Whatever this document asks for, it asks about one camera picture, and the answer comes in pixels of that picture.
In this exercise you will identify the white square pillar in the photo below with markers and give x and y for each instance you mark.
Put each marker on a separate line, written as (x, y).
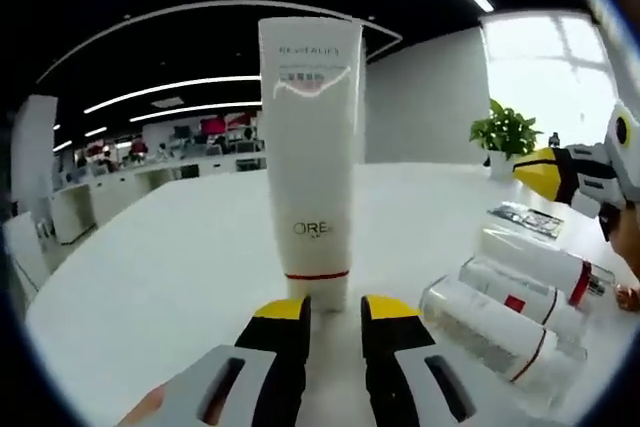
(32, 157)

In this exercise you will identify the green black skincare sachet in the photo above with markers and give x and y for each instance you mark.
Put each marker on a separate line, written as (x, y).
(530, 219)

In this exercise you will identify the white skincare bottle red square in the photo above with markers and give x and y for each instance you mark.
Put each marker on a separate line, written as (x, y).
(515, 304)

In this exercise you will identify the frosted skincare bottle grey label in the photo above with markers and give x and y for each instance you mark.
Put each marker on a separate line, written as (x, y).
(480, 327)

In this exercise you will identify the large bright window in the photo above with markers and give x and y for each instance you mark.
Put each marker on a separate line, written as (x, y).
(550, 72)

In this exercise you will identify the person's right hand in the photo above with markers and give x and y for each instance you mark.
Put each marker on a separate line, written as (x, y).
(631, 247)

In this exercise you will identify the straight ceiling light strip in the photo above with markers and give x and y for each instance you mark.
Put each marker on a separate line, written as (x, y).
(240, 106)
(240, 80)

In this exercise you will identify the row of white office desks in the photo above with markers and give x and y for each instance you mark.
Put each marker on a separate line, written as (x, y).
(100, 197)

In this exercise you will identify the black device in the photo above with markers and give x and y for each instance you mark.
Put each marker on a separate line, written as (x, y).
(553, 139)

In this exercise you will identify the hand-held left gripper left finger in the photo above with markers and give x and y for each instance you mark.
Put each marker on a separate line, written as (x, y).
(270, 372)

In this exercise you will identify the potted green plant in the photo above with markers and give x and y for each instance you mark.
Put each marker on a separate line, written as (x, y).
(505, 132)

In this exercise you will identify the white skincare tube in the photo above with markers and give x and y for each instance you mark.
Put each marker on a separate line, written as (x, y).
(310, 172)

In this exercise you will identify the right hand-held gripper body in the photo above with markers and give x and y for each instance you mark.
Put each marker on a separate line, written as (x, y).
(625, 157)

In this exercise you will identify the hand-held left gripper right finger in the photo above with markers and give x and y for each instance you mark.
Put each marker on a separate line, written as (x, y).
(395, 377)

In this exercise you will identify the white skincare bottle red collar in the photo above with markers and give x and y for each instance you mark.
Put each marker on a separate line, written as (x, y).
(530, 252)

